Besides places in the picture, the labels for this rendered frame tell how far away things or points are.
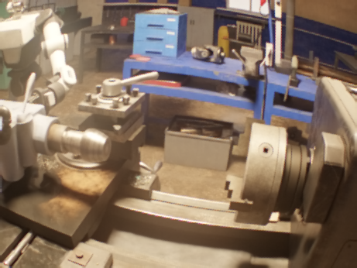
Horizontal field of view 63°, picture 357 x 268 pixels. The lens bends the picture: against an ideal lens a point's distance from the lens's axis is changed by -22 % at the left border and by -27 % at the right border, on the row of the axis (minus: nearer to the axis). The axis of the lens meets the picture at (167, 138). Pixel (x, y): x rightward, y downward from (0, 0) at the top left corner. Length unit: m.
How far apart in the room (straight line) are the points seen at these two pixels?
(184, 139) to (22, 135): 2.12
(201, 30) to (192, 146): 4.85
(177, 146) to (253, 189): 2.25
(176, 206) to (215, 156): 1.82
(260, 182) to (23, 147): 0.64
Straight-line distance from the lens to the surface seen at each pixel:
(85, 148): 0.93
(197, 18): 7.55
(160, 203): 1.20
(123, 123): 1.09
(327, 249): 0.74
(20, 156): 1.03
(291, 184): 0.81
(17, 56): 1.86
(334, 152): 0.63
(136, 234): 1.22
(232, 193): 0.79
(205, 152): 2.97
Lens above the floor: 1.54
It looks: 26 degrees down
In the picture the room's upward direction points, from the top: 3 degrees clockwise
